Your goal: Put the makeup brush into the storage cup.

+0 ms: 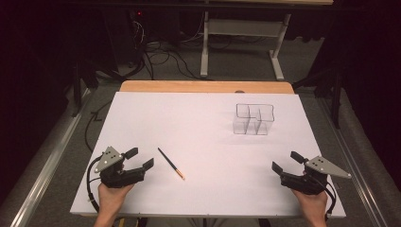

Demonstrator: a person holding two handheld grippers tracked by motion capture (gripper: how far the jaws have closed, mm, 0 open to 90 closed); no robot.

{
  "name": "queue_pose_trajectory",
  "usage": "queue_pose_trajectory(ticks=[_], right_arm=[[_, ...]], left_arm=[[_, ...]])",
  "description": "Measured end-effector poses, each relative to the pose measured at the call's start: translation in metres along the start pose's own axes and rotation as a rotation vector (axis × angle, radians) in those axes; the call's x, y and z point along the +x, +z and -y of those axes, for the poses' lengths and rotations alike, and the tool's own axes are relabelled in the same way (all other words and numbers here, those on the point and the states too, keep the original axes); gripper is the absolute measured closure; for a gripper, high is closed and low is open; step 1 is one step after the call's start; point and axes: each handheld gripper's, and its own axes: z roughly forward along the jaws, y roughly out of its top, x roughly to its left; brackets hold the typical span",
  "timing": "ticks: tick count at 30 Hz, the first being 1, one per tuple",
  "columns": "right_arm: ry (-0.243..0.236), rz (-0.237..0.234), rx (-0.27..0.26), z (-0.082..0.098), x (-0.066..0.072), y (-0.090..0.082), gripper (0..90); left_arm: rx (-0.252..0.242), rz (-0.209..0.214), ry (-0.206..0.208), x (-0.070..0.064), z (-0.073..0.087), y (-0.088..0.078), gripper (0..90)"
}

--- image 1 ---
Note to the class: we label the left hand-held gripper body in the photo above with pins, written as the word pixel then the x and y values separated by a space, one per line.
pixel 115 176

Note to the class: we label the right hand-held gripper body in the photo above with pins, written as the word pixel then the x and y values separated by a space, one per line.
pixel 302 183

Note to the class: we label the black gold makeup brush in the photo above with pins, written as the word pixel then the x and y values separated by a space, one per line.
pixel 170 162

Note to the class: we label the person's left hand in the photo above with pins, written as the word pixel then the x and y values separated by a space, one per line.
pixel 111 195

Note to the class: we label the person's right hand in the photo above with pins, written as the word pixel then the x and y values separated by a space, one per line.
pixel 312 201

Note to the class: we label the clear acrylic organizer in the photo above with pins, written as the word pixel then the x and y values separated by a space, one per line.
pixel 253 119

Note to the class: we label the white table sheet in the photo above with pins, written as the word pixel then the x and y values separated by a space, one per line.
pixel 214 189

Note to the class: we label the black stand leg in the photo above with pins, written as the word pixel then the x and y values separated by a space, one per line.
pixel 335 94
pixel 77 88

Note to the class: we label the wooden table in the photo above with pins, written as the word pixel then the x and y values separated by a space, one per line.
pixel 205 86

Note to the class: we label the aluminium floor rail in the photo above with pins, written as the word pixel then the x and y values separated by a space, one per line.
pixel 47 157
pixel 356 164

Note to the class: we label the white metal stand frame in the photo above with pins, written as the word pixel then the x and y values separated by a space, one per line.
pixel 246 27

